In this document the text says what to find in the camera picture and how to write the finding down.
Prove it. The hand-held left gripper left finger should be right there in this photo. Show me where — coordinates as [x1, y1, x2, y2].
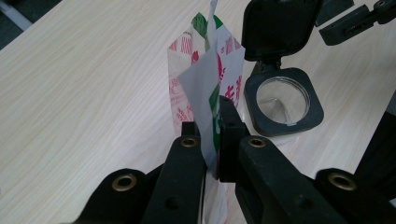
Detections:
[141, 121, 208, 224]

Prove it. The pink and white snack bag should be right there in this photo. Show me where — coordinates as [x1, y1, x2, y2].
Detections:
[166, 0, 246, 224]

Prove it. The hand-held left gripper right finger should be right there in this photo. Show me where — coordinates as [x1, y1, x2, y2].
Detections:
[219, 96, 347, 224]

